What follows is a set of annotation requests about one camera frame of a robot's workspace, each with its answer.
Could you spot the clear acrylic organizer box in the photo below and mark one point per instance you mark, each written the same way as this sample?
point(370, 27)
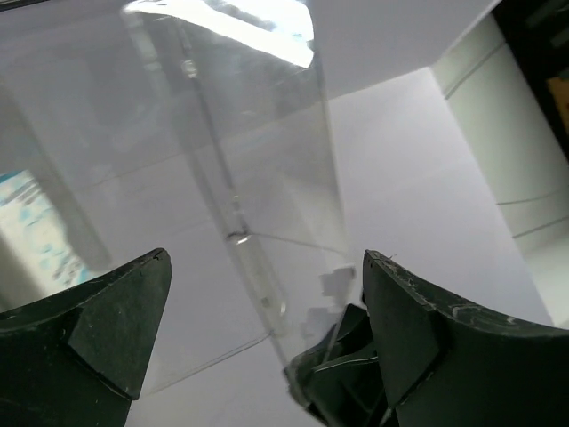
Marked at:
point(200, 127)

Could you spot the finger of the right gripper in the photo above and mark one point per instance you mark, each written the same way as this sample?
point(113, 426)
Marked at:
point(338, 381)

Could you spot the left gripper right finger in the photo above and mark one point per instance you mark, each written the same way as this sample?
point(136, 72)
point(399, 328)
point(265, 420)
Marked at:
point(448, 361)

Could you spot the cotton pad pack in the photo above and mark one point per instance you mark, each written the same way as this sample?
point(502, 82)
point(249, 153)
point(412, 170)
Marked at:
point(37, 259)

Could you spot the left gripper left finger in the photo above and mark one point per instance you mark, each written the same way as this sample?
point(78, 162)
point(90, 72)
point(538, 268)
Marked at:
point(80, 357)

